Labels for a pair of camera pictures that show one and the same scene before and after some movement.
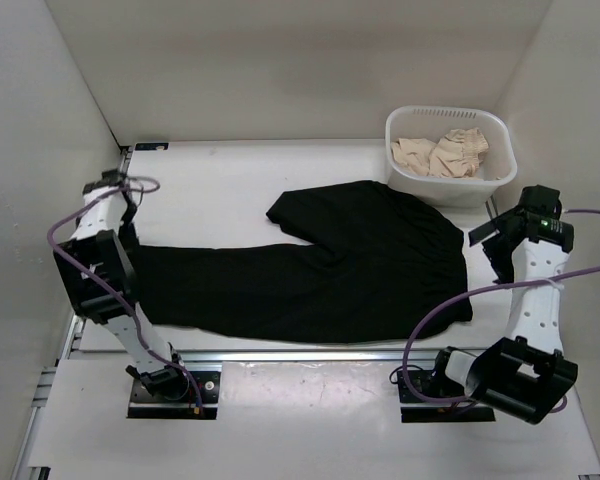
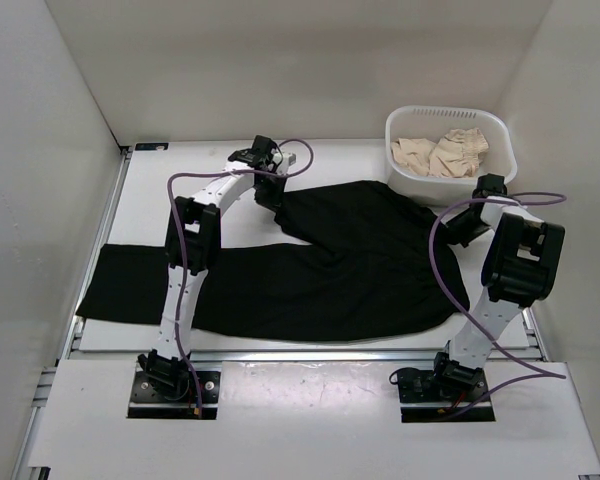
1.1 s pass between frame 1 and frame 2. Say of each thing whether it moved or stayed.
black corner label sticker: stayed
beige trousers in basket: stayed
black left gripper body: moved
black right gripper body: moved
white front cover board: stayed
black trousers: stayed
